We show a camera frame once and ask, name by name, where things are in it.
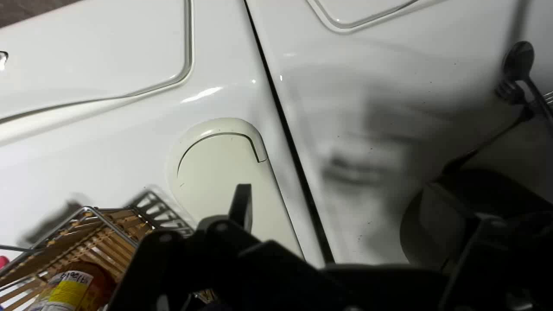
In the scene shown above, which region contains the white washing machine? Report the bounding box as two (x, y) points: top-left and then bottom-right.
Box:
(243, 0), (553, 267)

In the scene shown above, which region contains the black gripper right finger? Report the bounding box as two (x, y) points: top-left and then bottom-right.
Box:
(438, 208), (553, 311)

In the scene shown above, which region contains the white dryer machine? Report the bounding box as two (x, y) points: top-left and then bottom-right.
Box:
(0, 0), (328, 311)

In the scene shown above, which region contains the woven wicker basket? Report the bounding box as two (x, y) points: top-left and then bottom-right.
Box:
(0, 188), (195, 311)

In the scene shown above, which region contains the yellow label glass bottle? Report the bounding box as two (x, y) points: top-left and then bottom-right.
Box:
(27, 267), (94, 311)

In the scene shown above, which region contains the black pot with lid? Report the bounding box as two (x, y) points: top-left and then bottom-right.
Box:
(399, 165), (553, 272)

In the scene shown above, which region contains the black kitchen utensil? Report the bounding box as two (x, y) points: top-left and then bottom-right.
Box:
(492, 39), (553, 120)

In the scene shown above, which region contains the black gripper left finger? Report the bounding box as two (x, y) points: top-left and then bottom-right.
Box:
(108, 182), (347, 311)

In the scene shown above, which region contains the red sauce bottle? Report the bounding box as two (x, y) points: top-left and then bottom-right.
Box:
(74, 260), (117, 311)

